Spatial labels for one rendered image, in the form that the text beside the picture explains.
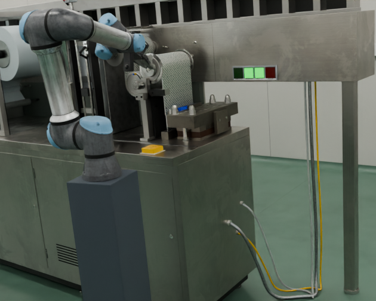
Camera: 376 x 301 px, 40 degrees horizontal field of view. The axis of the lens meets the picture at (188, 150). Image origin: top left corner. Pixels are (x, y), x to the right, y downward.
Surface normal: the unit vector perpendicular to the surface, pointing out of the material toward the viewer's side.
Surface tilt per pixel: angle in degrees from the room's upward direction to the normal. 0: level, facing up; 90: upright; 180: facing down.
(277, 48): 90
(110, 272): 90
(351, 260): 90
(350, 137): 90
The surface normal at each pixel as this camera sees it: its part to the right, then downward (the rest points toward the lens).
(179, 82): 0.81, 0.07
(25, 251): -0.59, 0.24
